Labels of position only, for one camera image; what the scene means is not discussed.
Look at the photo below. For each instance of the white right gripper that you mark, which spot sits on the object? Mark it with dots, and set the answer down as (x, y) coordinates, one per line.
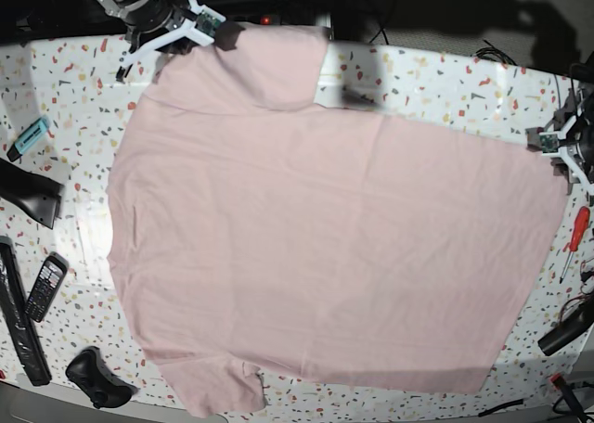
(187, 19)

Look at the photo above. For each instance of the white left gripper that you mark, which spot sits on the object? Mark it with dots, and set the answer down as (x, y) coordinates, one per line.
(568, 148)

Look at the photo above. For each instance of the pink T-shirt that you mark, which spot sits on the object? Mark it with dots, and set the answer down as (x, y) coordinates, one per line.
(253, 228)

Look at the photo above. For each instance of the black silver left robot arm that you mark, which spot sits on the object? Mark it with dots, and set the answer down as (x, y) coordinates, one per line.
(578, 103)

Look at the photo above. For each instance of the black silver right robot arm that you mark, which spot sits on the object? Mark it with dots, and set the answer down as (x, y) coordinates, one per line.
(142, 13)

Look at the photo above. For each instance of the teal highlighter marker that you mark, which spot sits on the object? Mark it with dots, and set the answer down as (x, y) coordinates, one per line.
(28, 138)

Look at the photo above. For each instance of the black handheld device with grip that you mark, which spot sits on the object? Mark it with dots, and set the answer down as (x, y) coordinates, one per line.
(37, 196)

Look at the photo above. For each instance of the red and black tool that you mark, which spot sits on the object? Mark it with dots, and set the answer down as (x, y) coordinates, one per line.
(575, 408)

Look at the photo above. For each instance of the black phone handset with keypad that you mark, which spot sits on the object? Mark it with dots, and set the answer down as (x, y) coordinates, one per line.
(46, 286)

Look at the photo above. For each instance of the long black bar remote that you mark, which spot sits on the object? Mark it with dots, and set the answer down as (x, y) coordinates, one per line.
(20, 326)

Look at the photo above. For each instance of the black game controller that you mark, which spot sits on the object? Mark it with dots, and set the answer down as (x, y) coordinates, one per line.
(90, 374)

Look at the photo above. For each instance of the red handled screwdriver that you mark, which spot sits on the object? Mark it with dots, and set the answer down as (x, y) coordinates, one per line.
(580, 226)

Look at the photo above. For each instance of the black cylindrical device with wires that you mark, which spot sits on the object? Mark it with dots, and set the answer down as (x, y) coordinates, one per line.
(572, 327)

